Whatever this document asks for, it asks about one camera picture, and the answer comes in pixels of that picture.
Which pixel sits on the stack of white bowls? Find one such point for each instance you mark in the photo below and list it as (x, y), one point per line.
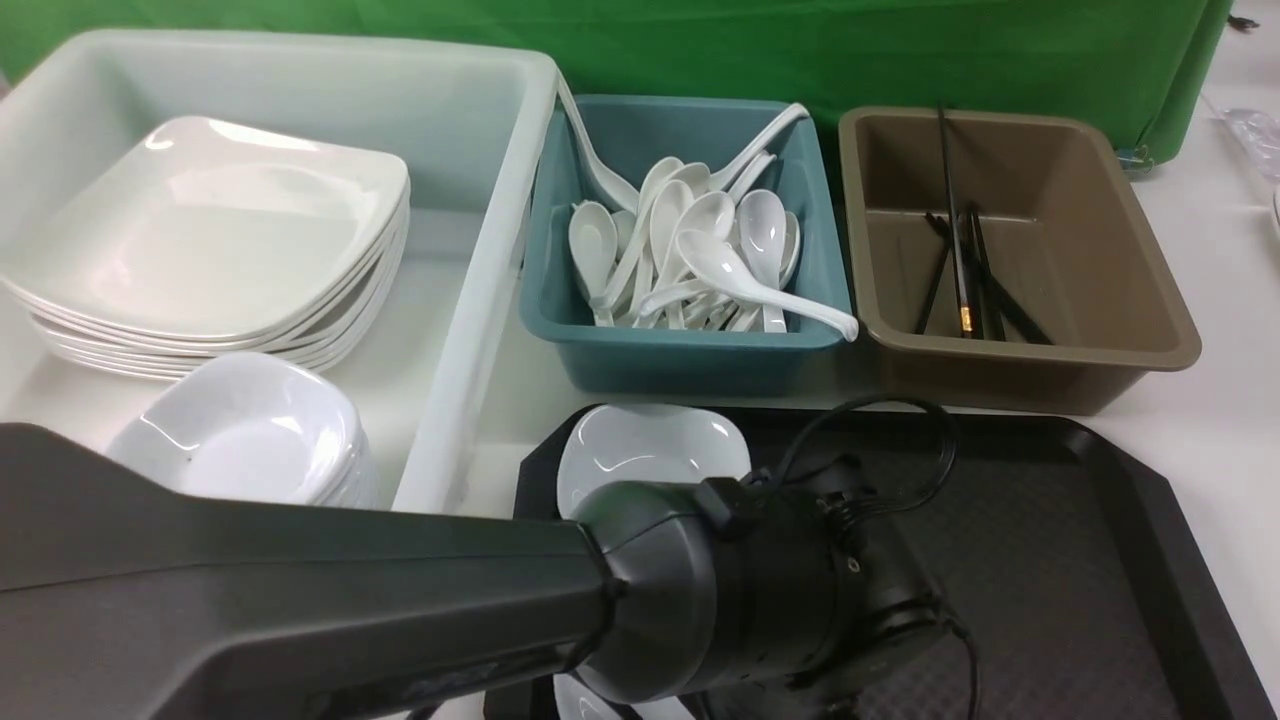
(252, 427)

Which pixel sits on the teal plastic bin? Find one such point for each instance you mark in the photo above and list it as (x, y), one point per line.
(630, 133)

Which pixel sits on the white spoon on bin corner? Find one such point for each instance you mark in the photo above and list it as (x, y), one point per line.
(723, 178)

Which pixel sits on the white spoon leaning on tub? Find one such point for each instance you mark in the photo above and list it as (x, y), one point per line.
(620, 194)

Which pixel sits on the clear plastic object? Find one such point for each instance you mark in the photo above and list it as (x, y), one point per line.
(1258, 134)

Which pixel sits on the black plastic serving tray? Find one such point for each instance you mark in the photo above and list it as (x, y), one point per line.
(1075, 588)

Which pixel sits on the brown plastic bin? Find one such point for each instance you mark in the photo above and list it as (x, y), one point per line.
(1064, 232)

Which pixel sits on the small white bowl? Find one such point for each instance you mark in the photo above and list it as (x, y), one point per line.
(575, 701)
(658, 442)

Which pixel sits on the large white plastic tub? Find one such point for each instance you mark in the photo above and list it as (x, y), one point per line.
(469, 121)

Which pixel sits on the white ceramic soup spoon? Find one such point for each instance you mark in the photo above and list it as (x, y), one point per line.
(762, 236)

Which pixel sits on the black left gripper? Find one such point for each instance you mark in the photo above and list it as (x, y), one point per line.
(844, 604)

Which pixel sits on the pile of white spoons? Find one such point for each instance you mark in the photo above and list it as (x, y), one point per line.
(627, 267)

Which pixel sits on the black chopstick in bin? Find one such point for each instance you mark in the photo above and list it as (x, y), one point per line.
(1013, 312)
(949, 238)

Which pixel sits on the stack of white plates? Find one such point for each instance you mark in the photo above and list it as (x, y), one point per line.
(324, 336)

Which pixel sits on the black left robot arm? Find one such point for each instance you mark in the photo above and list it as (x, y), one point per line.
(124, 600)

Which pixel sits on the white spoon overhanging bin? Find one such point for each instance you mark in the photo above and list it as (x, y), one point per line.
(714, 263)

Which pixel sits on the large white square plate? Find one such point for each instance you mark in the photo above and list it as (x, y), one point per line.
(209, 231)

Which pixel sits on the green cloth backdrop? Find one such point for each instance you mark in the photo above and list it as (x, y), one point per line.
(1133, 69)

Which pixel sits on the black chopstick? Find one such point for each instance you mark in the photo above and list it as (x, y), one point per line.
(949, 238)
(964, 306)
(994, 327)
(1013, 312)

